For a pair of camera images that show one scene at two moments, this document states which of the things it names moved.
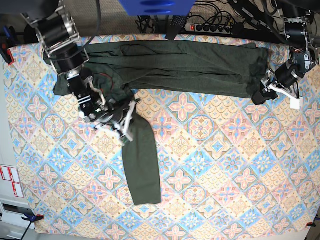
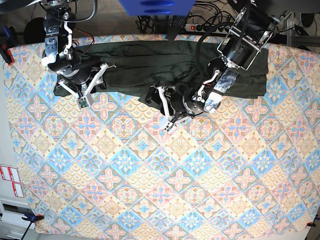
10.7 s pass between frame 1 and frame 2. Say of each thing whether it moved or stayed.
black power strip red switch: stayed
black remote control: stayed
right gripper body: moved
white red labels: stayed
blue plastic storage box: stayed
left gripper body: moved
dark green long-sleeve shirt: moved
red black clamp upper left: stayed
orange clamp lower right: stayed
